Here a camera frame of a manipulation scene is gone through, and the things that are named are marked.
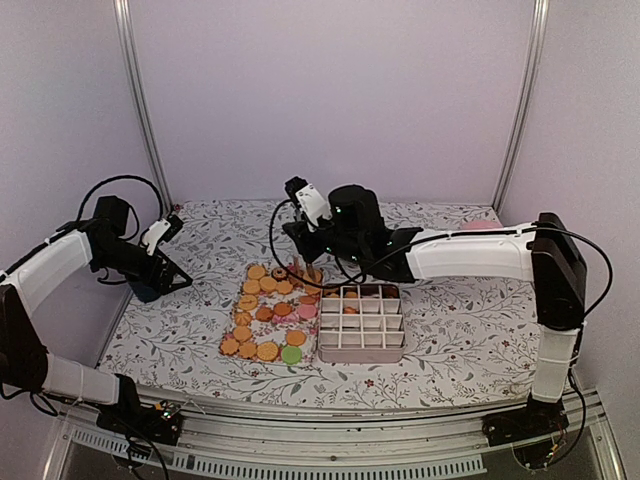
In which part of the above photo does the pink divided cookie tin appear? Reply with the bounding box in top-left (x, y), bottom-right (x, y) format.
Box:
top-left (317, 283), bottom-right (406, 364)

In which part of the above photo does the green round cookie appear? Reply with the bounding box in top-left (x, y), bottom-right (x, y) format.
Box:
top-left (281, 345), bottom-right (302, 365)

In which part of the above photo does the dark blue cup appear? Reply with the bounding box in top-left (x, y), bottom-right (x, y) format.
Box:
top-left (128, 281), bottom-right (160, 303)

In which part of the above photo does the floral cookie tray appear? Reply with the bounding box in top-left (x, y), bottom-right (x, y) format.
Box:
top-left (219, 264), bottom-right (323, 366)

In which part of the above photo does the aluminium front rail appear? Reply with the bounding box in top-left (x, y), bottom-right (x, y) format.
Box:
top-left (44, 389), bottom-right (626, 480)

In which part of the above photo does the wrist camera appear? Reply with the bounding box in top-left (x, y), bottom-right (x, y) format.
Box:
top-left (139, 214), bottom-right (184, 255)
top-left (285, 176), bottom-right (332, 228)

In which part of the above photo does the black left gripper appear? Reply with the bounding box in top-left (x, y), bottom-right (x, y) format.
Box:
top-left (95, 238), bottom-right (193, 294)

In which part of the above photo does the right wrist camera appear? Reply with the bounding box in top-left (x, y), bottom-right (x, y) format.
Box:
top-left (285, 176), bottom-right (332, 228)

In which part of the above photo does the pink plastic plate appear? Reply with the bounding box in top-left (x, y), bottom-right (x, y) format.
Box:
top-left (460, 220), bottom-right (502, 230)

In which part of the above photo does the dotted tan sandwich cookie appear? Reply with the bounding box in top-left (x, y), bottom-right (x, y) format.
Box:
top-left (256, 342), bottom-right (280, 362)

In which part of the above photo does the aluminium right corner post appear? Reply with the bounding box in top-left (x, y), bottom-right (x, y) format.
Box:
top-left (491, 0), bottom-right (550, 214)

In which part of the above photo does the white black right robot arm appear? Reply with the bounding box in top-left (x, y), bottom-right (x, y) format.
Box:
top-left (282, 177), bottom-right (604, 446)

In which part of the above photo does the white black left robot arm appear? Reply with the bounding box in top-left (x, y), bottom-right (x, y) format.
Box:
top-left (1, 195), bottom-right (192, 445)

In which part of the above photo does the chocolate sprinkled donut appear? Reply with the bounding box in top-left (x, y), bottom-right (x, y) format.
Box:
top-left (271, 268), bottom-right (288, 281)

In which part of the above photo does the aluminium left corner post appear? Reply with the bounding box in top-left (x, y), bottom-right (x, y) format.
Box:
top-left (113, 0), bottom-right (170, 200)

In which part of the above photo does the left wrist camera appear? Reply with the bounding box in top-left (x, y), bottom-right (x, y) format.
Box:
top-left (139, 214), bottom-right (184, 255)

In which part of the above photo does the aluminium corner post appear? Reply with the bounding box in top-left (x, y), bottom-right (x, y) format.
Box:
top-left (491, 0), bottom-right (550, 214)
top-left (113, 0), bottom-right (170, 200)

